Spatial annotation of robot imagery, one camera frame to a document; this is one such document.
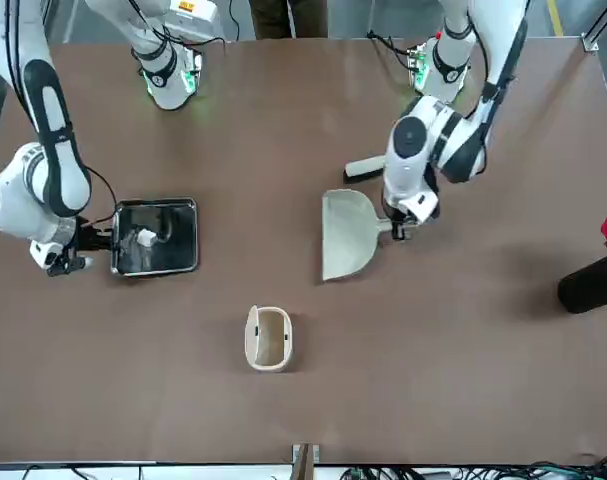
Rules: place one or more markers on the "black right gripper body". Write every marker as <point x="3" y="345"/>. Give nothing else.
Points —
<point x="88" y="237"/>

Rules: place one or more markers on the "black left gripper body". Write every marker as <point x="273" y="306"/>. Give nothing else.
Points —
<point x="390" y="212"/>

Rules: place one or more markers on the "white paper ball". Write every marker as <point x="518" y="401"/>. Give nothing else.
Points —
<point x="145" y="237"/>

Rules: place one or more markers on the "beige plastic dustpan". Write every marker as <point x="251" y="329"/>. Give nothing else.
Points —
<point x="345" y="235"/>

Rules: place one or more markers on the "square metal tray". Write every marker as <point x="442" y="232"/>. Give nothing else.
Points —
<point x="173" y="235"/>

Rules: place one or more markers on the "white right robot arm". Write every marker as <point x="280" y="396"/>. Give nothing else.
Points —
<point x="53" y="140"/>

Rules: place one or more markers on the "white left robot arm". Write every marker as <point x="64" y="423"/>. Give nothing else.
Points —
<point x="413" y="140"/>

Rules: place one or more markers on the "beige hand brush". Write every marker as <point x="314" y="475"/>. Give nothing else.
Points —
<point x="363" y="167"/>

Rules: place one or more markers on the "beige bin with lid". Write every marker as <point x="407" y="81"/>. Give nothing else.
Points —
<point x="270" y="345"/>

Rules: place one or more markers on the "black cylindrical vase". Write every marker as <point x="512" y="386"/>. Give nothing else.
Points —
<point x="590" y="287"/>

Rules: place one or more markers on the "aluminium profile post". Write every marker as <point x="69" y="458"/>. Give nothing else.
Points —
<point x="307" y="460"/>

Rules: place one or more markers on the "aluminium frame corner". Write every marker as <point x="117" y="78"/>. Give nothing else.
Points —
<point x="590" y="42"/>

